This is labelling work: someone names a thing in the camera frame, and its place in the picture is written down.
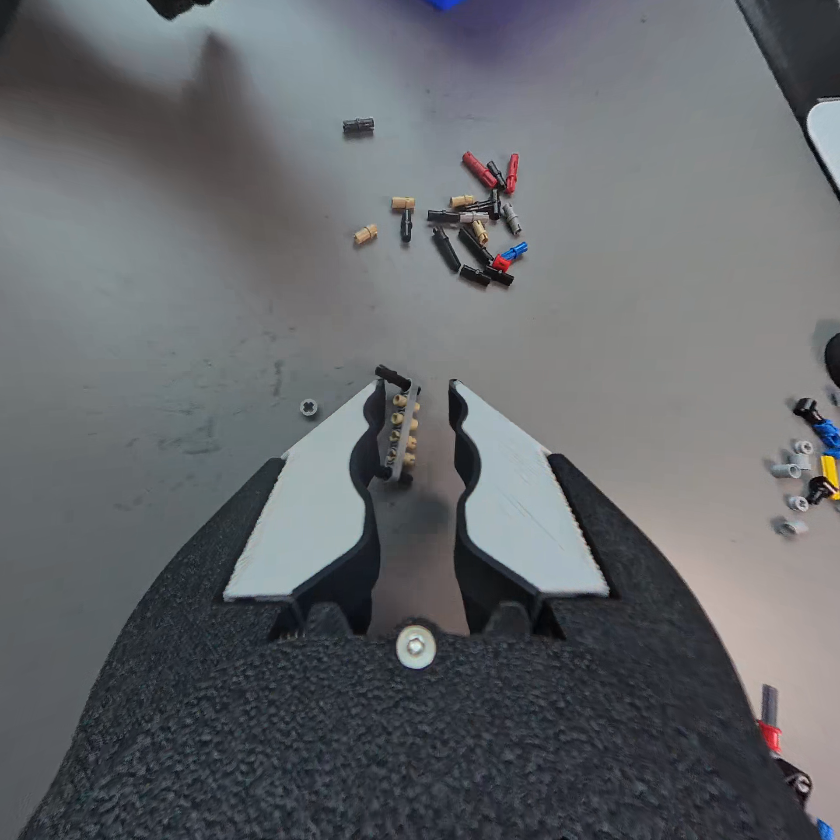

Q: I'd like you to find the grey desk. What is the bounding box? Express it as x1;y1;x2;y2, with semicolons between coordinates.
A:
0;0;840;840

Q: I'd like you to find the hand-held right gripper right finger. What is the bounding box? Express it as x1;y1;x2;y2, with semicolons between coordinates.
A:
448;378;611;599

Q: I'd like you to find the pile of small connector pins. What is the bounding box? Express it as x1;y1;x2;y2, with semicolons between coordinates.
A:
427;151;529;287

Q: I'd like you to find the small black chassis assembly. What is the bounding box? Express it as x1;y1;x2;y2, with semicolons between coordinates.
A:
755;682;840;840

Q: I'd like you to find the black desk mat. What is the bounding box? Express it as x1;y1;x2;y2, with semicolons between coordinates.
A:
735;0;840;204

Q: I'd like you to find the white flat base plate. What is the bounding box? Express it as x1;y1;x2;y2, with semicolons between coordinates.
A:
806;97;840;198

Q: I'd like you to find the grey beam with tan pins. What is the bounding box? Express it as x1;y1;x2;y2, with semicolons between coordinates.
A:
373;364;422;488

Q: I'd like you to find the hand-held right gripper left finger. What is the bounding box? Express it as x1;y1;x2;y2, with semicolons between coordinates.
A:
222;379;387;603

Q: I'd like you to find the group of small grey bushes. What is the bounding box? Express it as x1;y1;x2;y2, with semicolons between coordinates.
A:
768;438;818;538

